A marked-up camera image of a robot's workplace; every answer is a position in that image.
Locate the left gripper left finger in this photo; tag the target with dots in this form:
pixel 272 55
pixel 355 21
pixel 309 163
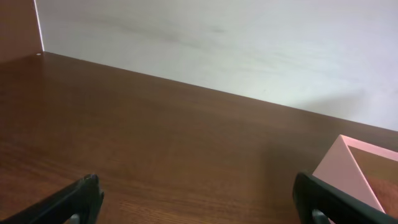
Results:
pixel 83 198

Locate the brown plush toy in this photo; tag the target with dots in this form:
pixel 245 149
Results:
pixel 386 193

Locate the white cardboard box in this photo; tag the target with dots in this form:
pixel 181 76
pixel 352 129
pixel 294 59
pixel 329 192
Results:
pixel 348 164

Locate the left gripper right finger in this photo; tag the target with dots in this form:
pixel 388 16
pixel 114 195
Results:
pixel 319 202

